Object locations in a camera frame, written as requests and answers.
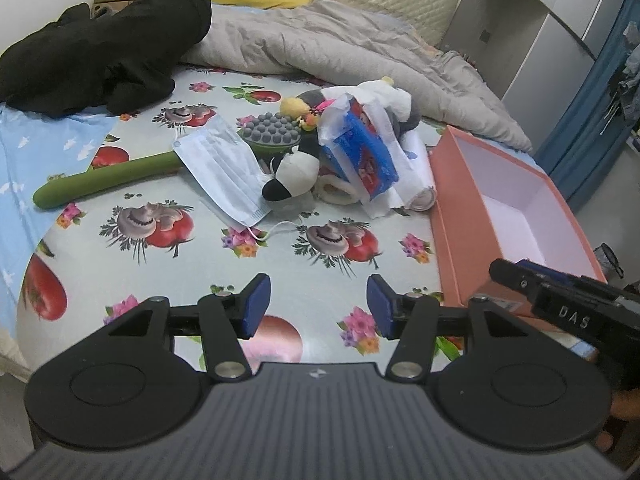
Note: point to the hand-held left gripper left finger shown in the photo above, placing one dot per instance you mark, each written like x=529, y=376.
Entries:
x=257, y=305

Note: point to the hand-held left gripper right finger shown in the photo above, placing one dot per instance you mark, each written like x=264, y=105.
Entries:
x=380, y=305

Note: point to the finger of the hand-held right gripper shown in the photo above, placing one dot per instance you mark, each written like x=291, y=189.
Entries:
x=515, y=280

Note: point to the pink cardboard box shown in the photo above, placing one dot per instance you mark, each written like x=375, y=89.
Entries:
x=460, y=240

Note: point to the small black white plush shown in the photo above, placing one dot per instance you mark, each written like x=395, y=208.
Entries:
x=295, y=170

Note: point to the light blue face mask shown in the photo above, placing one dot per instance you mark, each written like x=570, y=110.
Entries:
x=220, y=170

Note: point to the blue tissue packet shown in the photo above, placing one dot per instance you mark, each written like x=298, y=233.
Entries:
x=360, y=145

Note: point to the translucent plastic bag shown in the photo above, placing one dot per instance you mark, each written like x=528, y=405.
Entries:
x=387, y=127

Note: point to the person's right hand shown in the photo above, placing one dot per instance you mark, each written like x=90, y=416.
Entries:
x=627, y=405

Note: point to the white printed roll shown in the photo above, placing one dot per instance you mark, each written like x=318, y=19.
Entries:
x=420, y=180

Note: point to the blue curtain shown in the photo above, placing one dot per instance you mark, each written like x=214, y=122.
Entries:
x=590, y=135

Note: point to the green massage brush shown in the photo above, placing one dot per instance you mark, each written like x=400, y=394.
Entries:
x=110, y=172

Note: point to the small yellow plush chick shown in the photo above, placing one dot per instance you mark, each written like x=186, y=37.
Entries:
x=292, y=106

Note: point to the large grey white plush toy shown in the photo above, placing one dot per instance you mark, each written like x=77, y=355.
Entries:
x=395, y=97

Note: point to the hanging clothes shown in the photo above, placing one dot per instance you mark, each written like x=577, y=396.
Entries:
x=630, y=75

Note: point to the grey wardrobe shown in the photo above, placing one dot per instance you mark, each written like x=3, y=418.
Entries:
x=525, y=20

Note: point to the light blue bedsheet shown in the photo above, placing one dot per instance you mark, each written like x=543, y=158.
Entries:
x=30, y=160

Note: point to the grey duvet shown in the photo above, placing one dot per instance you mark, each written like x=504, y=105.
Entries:
x=325, y=40

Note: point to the black garment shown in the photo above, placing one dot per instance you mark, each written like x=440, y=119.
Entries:
x=100, y=50

